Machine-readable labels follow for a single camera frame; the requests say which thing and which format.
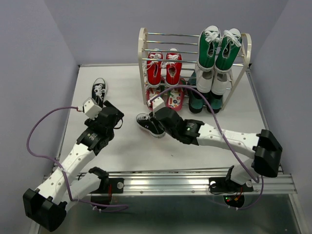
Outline black canvas sneaker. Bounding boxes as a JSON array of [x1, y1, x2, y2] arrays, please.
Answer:
[[92, 78, 108, 107], [136, 112, 166, 138]]

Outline pink slipper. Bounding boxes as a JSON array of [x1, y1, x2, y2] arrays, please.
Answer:
[[145, 77, 165, 111], [166, 88, 185, 111]]

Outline cream shoe shelf chrome bars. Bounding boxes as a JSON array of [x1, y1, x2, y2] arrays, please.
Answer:
[[137, 27, 253, 112]]

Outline red canvas sneaker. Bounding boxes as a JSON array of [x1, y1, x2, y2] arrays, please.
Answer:
[[165, 48, 182, 87], [146, 52, 163, 88]]

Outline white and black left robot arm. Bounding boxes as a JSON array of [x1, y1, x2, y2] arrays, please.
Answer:
[[22, 98, 127, 232]]

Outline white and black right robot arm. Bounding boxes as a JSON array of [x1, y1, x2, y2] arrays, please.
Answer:
[[153, 107, 283, 190]]

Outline left dark green loafer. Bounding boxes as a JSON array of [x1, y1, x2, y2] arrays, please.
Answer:
[[187, 71, 204, 114]]

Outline left white sneaker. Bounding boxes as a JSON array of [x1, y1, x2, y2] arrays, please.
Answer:
[[195, 64, 215, 93]]

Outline white sneaker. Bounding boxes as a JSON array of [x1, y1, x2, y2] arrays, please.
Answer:
[[195, 64, 215, 93], [211, 72, 230, 96]]

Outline right white sneaker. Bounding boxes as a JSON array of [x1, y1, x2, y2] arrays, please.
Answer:
[[211, 72, 230, 96]]

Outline left green canvas sneaker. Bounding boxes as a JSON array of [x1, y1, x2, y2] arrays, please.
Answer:
[[197, 25, 221, 72]]

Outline green canvas sneaker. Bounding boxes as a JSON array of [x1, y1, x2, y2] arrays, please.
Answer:
[[214, 28, 242, 74], [197, 25, 221, 72]]

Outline right green canvas sneaker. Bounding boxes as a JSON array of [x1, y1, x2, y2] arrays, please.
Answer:
[[214, 28, 242, 74]]

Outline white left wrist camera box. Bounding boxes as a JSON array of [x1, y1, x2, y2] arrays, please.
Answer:
[[83, 97, 102, 120]]

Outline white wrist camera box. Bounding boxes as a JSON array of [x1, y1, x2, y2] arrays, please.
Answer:
[[83, 97, 102, 120], [147, 97, 166, 112]]

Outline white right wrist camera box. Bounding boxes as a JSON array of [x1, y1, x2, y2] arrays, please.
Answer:
[[147, 97, 166, 112]]

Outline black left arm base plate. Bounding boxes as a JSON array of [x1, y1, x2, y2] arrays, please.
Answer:
[[94, 178, 124, 194]]

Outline aluminium mounting rail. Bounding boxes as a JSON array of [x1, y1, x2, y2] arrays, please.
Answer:
[[39, 173, 298, 197]]

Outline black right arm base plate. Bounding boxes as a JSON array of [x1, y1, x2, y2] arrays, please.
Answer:
[[209, 177, 254, 194]]

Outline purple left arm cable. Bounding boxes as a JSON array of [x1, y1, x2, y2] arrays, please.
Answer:
[[26, 106, 129, 213]]

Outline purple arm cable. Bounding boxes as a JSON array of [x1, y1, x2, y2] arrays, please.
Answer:
[[148, 85, 264, 211], [26, 106, 129, 213]]

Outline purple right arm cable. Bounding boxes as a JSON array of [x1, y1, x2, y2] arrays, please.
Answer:
[[148, 85, 264, 211]]

